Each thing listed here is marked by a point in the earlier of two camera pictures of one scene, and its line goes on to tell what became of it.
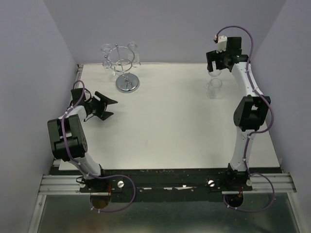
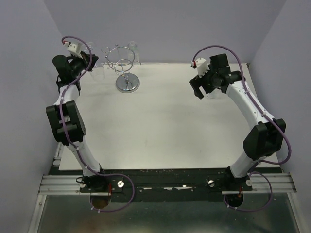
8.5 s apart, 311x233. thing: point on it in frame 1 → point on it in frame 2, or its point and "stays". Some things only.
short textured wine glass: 212,92 stays
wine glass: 106,48 → 98,74
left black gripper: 102,104 → 86,59
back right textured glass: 133,55 stays
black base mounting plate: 198,184 stays
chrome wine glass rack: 121,59 stays
